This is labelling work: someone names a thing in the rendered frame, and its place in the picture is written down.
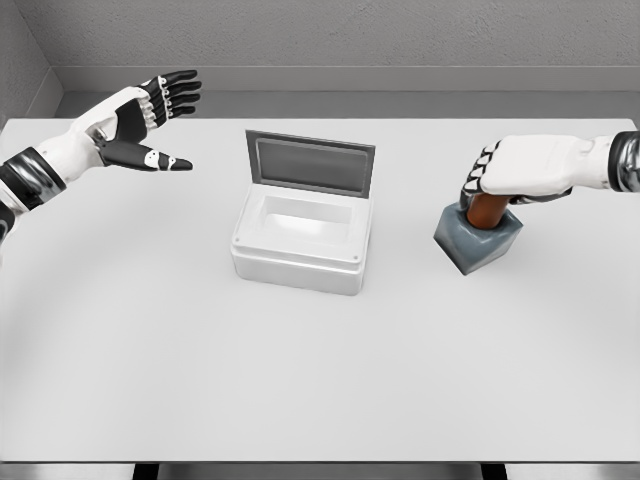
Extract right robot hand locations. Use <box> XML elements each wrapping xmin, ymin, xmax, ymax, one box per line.
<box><xmin>459</xmin><ymin>133</ymin><xmax>587</xmax><ymax>207</ymax></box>

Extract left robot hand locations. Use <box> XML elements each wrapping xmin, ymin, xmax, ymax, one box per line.
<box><xmin>68</xmin><ymin>69</ymin><xmax>203</xmax><ymax>174</ymax></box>

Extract grey stamp with brown handle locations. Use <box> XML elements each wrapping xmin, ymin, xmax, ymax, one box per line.
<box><xmin>433</xmin><ymin>191</ymin><xmax>525</xmax><ymax>277</ymax></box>

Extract grey hinged box lid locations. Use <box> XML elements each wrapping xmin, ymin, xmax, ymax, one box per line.
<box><xmin>244</xmin><ymin>128</ymin><xmax>377</xmax><ymax>199</ymax></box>

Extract white rectangular box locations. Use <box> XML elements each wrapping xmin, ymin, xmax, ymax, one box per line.
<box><xmin>230</xmin><ymin>183</ymin><xmax>374</xmax><ymax>298</ymax></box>

